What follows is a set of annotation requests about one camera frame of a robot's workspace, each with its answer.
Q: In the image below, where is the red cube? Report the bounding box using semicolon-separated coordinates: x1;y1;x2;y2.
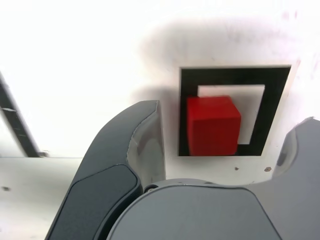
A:
186;94;242;157

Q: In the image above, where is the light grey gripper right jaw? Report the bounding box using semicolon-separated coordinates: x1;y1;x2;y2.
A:
107;116;320;240

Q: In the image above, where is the black tape strip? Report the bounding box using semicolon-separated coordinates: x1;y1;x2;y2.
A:
0;71;50;159

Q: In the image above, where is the black tape square outline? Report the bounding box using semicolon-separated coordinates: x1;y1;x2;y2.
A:
178;65;293;158

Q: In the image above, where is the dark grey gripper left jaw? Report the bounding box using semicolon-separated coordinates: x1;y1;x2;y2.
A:
46;99;168;240

